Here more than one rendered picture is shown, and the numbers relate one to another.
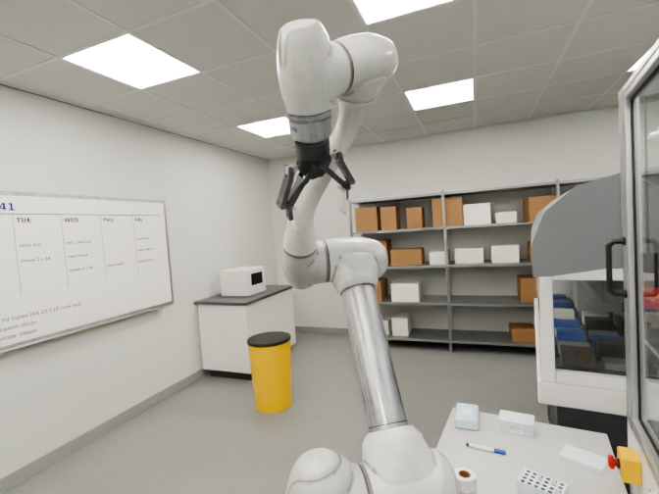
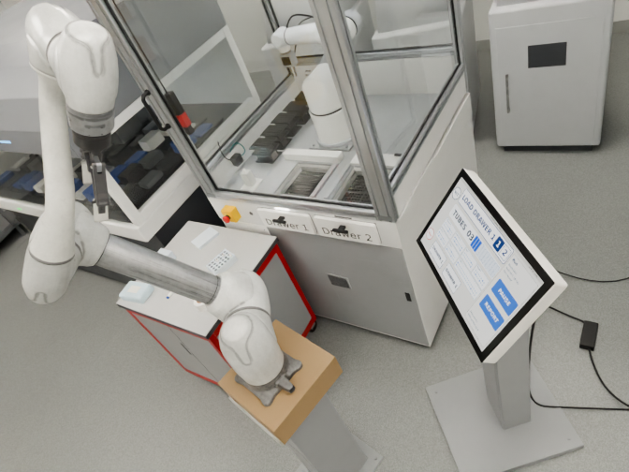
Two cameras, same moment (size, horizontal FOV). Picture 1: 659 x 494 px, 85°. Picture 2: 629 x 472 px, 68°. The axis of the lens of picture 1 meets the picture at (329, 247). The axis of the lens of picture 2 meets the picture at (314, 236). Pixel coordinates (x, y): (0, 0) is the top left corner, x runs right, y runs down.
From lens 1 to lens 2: 1.06 m
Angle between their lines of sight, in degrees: 76
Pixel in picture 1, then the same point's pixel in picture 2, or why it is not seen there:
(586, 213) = not seen: hidden behind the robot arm
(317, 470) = (246, 324)
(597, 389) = (164, 201)
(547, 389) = (145, 228)
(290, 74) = (109, 79)
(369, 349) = (167, 264)
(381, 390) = (197, 273)
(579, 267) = not seen: hidden behind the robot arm
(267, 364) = not seen: outside the picture
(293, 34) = (108, 45)
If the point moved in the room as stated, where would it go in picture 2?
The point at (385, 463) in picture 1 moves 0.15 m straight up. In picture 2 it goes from (241, 293) to (222, 263)
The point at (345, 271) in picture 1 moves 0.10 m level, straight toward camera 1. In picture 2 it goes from (93, 238) to (124, 231)
